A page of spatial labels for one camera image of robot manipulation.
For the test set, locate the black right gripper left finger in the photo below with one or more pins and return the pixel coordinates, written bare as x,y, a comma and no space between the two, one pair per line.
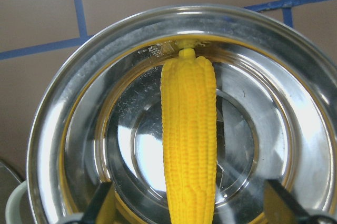
102,208

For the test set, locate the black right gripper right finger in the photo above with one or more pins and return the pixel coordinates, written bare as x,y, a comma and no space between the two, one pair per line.
285,203

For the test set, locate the yellow toy corn cob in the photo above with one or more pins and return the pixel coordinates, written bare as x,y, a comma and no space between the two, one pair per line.
188,103

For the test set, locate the pale green electric pot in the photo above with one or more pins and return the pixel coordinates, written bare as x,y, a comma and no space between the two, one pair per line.
100,119

